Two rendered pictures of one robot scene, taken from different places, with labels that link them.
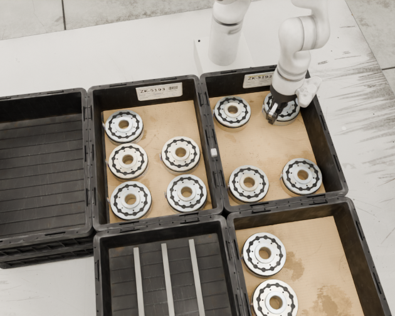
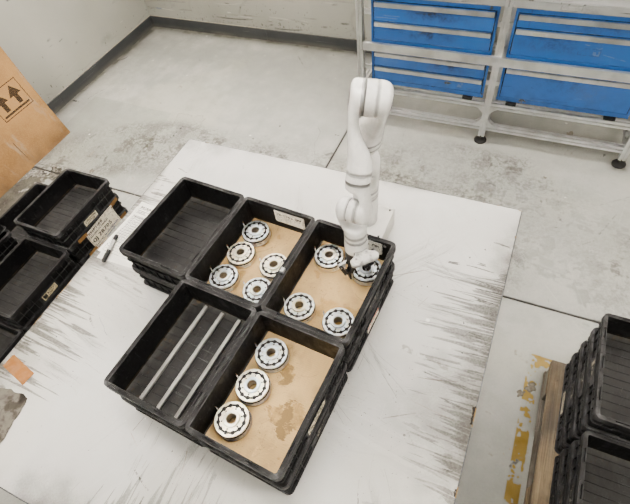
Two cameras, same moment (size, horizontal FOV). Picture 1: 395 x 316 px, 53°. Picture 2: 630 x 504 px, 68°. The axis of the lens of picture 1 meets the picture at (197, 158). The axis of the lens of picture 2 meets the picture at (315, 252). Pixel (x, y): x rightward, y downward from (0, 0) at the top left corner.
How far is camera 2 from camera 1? 0.84 m
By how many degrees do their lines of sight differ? 26
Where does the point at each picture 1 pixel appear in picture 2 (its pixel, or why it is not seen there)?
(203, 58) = not seen: hidden behind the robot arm
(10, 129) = (198, 204)
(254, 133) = (335, 279)
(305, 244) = (306, 367)
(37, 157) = (198, 226)
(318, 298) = (284, 404)
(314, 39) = (352, 216)
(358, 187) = (400, 368)
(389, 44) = not seen: outside the picture
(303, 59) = (354, 230)
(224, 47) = not seen: hidden behind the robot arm
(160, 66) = (327, 209)
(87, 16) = not seen: hidden behind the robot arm
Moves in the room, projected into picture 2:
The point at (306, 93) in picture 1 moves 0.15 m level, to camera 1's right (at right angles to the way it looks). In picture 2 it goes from (358, 258) to (402, 281)
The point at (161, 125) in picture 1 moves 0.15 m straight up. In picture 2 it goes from (280, 243) to (273, 216)
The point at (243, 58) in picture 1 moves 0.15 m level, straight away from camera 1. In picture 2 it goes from (378, 227) to (404, 205)
